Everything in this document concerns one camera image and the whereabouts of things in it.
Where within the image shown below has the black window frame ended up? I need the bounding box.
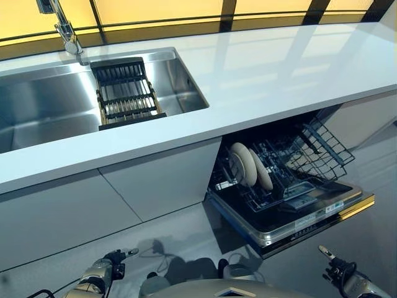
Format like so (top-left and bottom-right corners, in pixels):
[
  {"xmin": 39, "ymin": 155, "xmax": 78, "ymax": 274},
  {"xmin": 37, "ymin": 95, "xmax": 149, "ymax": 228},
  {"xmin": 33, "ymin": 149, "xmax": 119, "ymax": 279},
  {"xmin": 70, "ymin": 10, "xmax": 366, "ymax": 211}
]
[{"xmin": 0, "ymin": 0, "xmax": 397, "ymax": 56}]

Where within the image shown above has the black sink drain rack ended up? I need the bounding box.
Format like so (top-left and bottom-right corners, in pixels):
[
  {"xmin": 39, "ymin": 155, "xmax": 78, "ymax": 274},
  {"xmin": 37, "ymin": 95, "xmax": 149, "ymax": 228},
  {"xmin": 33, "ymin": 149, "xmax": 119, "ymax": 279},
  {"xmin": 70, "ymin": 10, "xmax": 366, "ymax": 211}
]
[{"xmin": 89, "ymin": 56, "xmax": 167, "ymax": 132}]

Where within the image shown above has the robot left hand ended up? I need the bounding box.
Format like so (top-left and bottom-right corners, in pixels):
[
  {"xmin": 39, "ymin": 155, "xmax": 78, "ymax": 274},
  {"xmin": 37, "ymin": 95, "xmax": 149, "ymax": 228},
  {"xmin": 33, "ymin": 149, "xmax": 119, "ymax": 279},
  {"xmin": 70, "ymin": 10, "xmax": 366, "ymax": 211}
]
[{"xmin": 107, "ymin": 247, "xmax": 140, "ymax": 264}]

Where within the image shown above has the dishwasher detergent dispenser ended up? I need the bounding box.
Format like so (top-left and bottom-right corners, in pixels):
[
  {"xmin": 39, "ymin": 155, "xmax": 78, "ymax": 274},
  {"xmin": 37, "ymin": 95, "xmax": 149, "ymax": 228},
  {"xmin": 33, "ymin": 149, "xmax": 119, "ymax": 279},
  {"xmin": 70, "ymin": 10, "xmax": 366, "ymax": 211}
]
[{"xmin": 283, "ymin": 181, "xmax": 318, "ymax": 210}]

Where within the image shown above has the chrome kitchen faucet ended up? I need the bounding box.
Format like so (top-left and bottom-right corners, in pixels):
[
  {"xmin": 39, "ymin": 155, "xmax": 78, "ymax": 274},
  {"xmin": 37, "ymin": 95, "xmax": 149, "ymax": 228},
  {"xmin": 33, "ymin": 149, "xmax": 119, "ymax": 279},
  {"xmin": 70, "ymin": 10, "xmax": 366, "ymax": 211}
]
[{"xmin": 36, "ymin": 0, "xmax": 90, "ymax": 66}]

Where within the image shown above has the stainless steel sink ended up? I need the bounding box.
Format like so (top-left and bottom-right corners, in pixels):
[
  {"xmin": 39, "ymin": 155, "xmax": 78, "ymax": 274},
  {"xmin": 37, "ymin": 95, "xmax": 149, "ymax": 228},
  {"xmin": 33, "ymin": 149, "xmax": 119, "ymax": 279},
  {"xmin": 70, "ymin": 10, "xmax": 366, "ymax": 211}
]
[{"xmin": 0, "ymin": 46, "xmax": 210, "ymax": 155}]

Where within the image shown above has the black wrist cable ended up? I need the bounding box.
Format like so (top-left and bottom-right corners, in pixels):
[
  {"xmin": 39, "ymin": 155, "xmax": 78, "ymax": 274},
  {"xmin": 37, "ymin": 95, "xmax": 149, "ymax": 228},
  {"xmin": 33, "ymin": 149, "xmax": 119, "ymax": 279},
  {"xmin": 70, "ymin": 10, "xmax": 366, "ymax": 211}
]
[
  {"xmin": 340, "ymin": 261, "xmax": 358, "ymax": 281},
  {"xmin": 22, "ymin": 288, "xmax": 57, "ymax": 298}
]

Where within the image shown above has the beige ceramic plate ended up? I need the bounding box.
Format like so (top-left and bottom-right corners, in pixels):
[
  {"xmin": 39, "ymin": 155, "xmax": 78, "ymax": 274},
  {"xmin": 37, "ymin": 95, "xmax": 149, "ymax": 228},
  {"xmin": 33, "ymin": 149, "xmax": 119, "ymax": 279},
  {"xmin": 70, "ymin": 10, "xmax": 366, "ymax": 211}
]
[
  {"xmin": 248, "ymin": 148, "xmax": 274, "ymax": 191},
  {"xmin": 229, "ymin": 142, "xmax": 259, "ymax": 187}
]

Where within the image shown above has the grey cabinet side panel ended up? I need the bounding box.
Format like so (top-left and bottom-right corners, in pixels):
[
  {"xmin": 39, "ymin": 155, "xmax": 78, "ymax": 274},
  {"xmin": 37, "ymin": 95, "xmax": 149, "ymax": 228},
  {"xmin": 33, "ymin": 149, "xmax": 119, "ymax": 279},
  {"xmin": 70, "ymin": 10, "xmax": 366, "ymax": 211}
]
[{"xmin": 318, "ymin": 89, "xmax": 397, "ymax": 150}]

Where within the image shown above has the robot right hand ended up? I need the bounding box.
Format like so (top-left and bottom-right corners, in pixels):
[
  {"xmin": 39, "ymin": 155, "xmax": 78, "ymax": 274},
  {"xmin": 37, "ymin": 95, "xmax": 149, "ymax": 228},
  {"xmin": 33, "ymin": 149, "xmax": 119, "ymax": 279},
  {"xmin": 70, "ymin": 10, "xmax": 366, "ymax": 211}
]
[{"xmin": 318, "ymin": 245, "xmax": 357, "ymax": 282}]

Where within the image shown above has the dishwasher tilted wire basket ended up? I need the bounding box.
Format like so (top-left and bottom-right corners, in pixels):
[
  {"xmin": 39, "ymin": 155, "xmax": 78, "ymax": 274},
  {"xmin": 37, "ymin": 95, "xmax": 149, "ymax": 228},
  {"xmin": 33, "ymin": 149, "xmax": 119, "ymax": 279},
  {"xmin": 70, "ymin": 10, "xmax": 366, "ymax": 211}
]
[{"xmin": 290, "ymin": 117, "xmax": 356, "ymax": 182}]

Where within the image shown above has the grey robot torso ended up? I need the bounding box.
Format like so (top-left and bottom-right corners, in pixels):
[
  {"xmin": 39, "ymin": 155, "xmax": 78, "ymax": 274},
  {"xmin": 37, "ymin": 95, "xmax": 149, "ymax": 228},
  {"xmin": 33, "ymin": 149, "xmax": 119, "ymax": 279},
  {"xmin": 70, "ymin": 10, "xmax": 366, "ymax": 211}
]
[{"xmin": 138, "ymin": 278, "xmax": 311, "ymax": 298}]

